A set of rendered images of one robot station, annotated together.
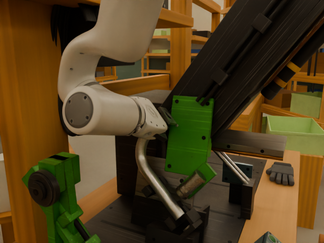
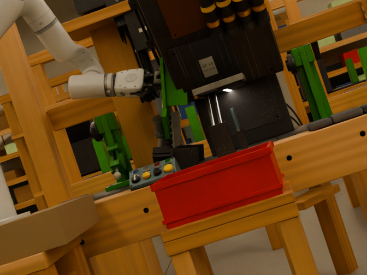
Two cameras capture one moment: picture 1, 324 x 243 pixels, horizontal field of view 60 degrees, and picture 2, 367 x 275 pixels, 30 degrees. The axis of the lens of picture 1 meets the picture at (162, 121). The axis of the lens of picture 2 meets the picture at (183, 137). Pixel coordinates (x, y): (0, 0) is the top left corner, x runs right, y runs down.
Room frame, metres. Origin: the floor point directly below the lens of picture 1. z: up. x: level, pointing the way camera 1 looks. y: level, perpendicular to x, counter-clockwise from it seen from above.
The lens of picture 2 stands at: (0.00, -2.25, 1.03)
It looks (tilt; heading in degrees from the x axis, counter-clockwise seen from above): 1 degrees down; 71
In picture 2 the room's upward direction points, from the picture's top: 19 degrees counter-clockwise
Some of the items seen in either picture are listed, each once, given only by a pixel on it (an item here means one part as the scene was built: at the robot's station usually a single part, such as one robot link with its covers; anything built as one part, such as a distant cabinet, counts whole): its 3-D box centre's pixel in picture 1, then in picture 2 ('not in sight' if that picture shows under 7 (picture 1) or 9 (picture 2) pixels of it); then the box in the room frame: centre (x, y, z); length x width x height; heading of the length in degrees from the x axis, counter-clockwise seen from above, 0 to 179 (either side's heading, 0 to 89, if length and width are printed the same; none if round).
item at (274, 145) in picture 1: (219, 139); (222, 87); (0.87, -0.19, 1.11); 0.39 x 0.16 x 0.03; 64
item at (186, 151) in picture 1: (193, 132); (174, 86); (0.75, -0.09, 1.17); 0.13 x 0.12 x 0.20; 154
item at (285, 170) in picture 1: (279, 172); (338, 117); (1.07, -0.48, 0.91); 0.20 x 0.11 x 0.03; 157
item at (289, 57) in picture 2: not in sight; (290, 65); (1.19, -0.09, 1.12); 0.08 x 0.03 x 0.08; 64
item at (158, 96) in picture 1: (158, 140); (238, 97); (1.00, 0.01, 1.07); 0.30 x 0.18 x 0.34; 154
